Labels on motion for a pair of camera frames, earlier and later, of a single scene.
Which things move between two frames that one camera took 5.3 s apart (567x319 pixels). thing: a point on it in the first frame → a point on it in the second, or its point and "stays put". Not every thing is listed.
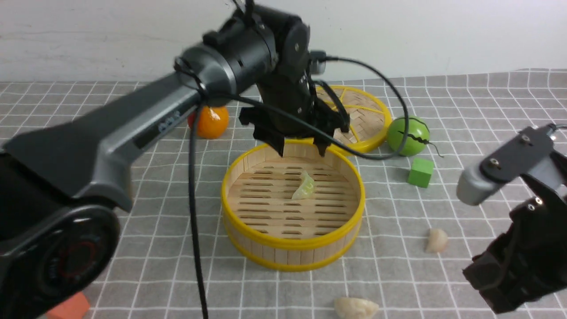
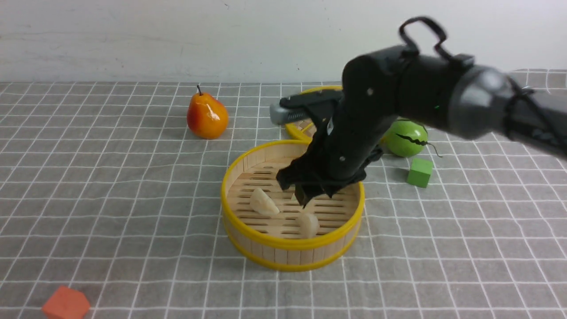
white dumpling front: [351, 308] → [261, 202]
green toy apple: [418, 138] stays put
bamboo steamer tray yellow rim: [301, 211] stays put
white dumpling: [438, 240] → [308, 224]
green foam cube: [420, 174] stays put
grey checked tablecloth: [411, 257] stays put
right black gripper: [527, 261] → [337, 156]
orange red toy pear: [213, 122] stays put
